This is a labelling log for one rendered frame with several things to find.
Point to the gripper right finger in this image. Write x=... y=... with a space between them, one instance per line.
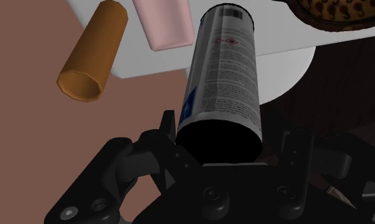
x=295 y=161

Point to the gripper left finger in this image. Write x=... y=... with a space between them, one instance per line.
x=112 y=173

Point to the grey printed spray can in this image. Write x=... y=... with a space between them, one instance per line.
x=224 y=77

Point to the orange cylindrical cup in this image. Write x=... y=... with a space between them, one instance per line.
x=92 y=56

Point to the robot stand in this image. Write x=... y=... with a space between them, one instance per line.
x=339 y=12

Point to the pink rectangular container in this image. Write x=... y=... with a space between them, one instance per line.
x=167 y=23

